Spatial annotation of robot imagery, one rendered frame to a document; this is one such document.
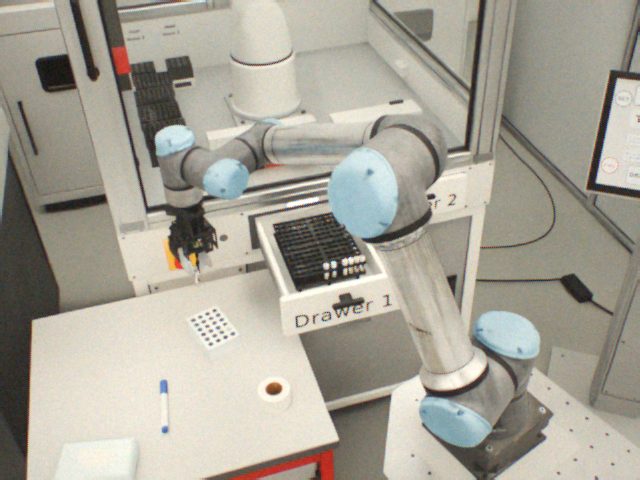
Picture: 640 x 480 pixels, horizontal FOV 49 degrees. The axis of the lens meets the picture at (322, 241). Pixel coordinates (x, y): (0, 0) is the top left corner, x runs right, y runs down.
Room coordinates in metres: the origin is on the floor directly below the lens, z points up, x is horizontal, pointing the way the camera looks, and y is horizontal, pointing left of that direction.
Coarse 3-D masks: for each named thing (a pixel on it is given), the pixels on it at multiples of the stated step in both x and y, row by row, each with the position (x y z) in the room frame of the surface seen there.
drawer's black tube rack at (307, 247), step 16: (304, 224) 1.44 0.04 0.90; (320, 224) 1.43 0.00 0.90; (336, 224) 1.43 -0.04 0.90; (288, 240) 1.38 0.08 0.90; (304, 240) 1.37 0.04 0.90; (320, 240) 1.37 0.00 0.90; (336, 240) 1.36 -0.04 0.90; (352, 240) 1.36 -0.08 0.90; (288, 256) 1.32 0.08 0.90; (304, 256) 1.31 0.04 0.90; (320, 256) 1.30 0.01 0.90; (336, 256) 1.31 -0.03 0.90; (352, 256) 1.30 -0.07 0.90; (336, 272) 1.28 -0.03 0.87
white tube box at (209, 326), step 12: (204, 312) 1.23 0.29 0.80; (216, 312) 1.23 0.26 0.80; (192, 324) 1.19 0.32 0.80; (204, 324) 1.19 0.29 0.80; (216, 324) 1.19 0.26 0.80; (204, 336) 1.15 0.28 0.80; (216, 336) 1.16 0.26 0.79; (228, 336) 1.15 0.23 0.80; (240, 336) 1.15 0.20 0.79; (204, 348) 1.13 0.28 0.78; (216, 348) 1.12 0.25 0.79; (228, 348) 1.13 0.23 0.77
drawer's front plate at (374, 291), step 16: (320, 288) 1.16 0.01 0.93; (336, 288) 1.16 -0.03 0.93; (352, 288) 1.16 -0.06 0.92; (368, 288) 1.17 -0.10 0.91; (384, 288) 1.18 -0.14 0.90; (288, 304) 1.12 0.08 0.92; (304, 304) 1.13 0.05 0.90; (320, 304) 1.14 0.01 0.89; (384, 304) 1.18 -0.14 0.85; (288, 320) 1.12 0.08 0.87; (304, 320) 1.13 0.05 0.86; (320, 320) 1.14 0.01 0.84; (336, 320) 1.15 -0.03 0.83
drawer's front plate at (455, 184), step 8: (448, 176) 1.59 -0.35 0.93; (456, 176) 1.59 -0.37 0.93; (464, 176) 1.59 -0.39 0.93; (440, 184) 1.57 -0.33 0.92; (448, 184) 1.57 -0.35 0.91; (456, 184) 1.58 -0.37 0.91; (464, 184) 1.59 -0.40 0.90; (432, 192) 1.56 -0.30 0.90; (440, 192) 1.57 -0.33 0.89; (448, 192) 1.58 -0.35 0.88; (456, 192) 1.58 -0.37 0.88; (464, 192) 1.59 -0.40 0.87; (432, 200) 1.56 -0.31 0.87; (448, 200) 1.58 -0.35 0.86; (456, 200) 1.58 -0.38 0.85; (464, 200) 1.59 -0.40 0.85; (432, 208) 1.56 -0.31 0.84; (440, 208) 1.57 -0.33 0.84; (448, 208) 1.58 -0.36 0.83; (456, 208) 1.58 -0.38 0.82
